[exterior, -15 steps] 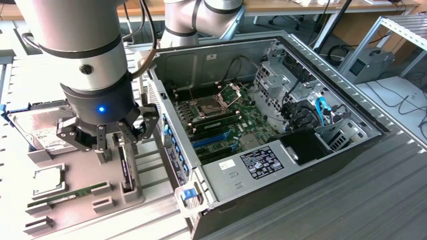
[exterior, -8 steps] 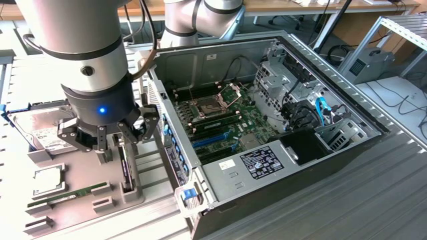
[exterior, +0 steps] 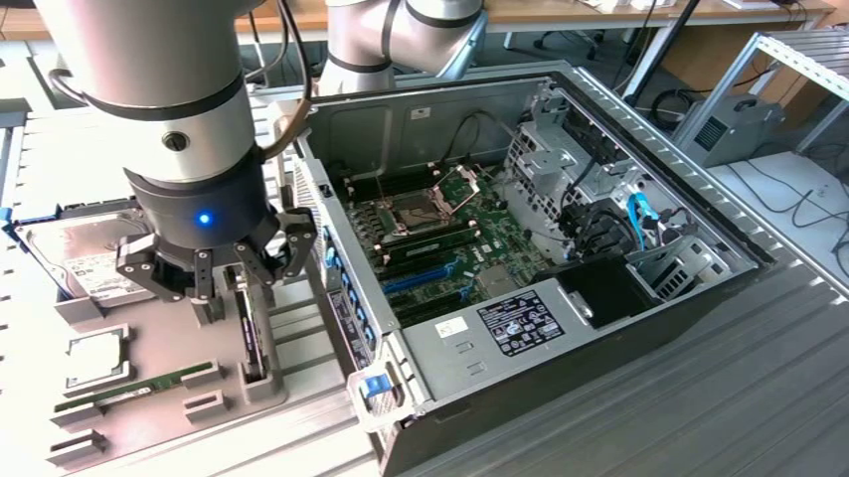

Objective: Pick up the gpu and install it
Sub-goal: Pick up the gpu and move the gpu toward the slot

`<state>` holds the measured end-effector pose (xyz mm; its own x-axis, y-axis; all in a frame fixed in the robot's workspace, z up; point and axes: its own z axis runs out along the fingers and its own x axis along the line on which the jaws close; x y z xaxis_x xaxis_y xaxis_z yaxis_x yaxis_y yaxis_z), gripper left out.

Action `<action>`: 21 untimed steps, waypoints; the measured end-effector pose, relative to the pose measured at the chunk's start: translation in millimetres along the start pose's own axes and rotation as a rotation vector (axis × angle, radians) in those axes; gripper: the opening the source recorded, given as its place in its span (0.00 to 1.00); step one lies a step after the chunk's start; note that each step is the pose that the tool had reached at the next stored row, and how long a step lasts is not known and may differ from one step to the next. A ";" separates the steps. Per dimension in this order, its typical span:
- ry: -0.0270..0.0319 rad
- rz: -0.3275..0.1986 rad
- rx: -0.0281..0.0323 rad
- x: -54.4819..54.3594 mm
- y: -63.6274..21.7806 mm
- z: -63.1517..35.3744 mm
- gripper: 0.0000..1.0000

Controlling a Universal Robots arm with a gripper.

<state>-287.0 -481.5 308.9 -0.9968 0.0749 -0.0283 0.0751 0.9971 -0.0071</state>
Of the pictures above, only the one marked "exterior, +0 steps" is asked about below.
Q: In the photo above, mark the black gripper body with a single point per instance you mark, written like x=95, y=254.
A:
x=199, y=208

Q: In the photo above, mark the black graphics card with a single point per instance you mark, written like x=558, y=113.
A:
x=251, y=338

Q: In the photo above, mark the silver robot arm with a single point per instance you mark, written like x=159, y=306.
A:
x=166, y=49

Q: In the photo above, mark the silver hard disk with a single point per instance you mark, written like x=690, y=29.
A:
x=72, y=248

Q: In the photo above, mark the grey parts rack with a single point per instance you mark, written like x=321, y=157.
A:
x=166, y=358

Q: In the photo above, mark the thin socket locking lever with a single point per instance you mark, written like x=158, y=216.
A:
x=379, y=184

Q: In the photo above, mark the blue expansion slot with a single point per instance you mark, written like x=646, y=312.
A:
x=411, y=280

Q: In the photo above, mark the silver CPU chip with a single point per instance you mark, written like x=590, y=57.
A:
x=96, y=360

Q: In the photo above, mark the CPU socket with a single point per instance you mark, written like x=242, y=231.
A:
x=414, y=213

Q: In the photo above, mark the installed black RAM stick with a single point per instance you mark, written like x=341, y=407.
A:
x=432, y=246

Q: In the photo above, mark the green RAM stick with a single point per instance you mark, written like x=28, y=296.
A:
x=132, y=392

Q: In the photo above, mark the metal socket cover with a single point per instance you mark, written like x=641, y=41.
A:
x=458, y=191

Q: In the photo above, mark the open grey PC case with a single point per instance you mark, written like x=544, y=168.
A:
x=371, y=124

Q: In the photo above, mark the blue case latch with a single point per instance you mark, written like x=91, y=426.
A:
x=374, y=386

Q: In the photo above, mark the grey chipset heatsink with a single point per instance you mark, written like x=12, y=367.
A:
x=497, y=280

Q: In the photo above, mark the green motherboard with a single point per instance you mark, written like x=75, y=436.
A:
x=504, y=238

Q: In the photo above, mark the grey power supply unit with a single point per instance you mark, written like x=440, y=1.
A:
x=452, y=358

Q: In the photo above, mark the silver perforated drive cage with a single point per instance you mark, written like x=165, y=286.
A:
x=554, y=199

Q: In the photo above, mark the silver disk bay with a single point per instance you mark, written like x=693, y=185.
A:
x=677, y=268

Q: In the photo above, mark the office chair with black base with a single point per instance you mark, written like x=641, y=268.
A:
x=570, y=36

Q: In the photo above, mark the long wooden desk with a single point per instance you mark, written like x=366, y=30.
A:
x=597, y=15

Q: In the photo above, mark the grey control box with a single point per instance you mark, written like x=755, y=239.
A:
x=736, y=129

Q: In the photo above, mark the white side table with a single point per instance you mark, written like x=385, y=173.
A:
x=763, y=199

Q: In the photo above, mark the aluminium frame shelf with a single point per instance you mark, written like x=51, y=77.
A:
x=809, y=54

